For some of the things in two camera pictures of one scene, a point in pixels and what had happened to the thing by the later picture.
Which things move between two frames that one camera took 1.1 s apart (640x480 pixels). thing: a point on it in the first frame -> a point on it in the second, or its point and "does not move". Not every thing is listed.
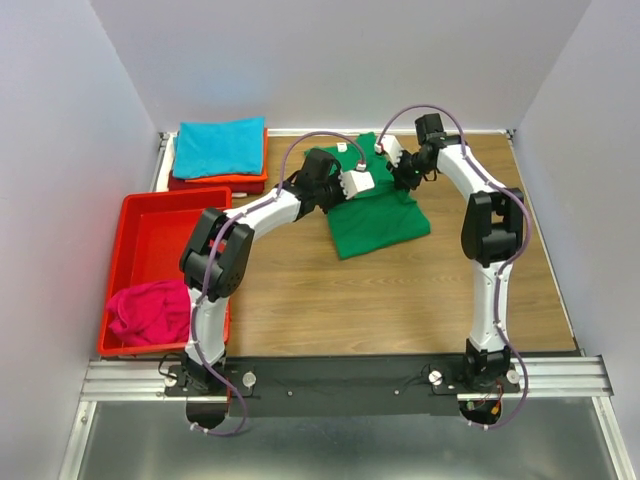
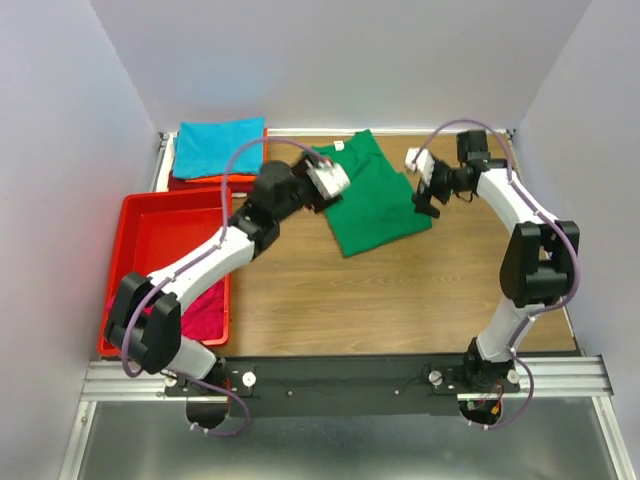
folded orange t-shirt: (240, 177) does not move
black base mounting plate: (304, 387) does not move
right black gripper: (400, 179) -> (421, 201)
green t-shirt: (378, 218) does not move
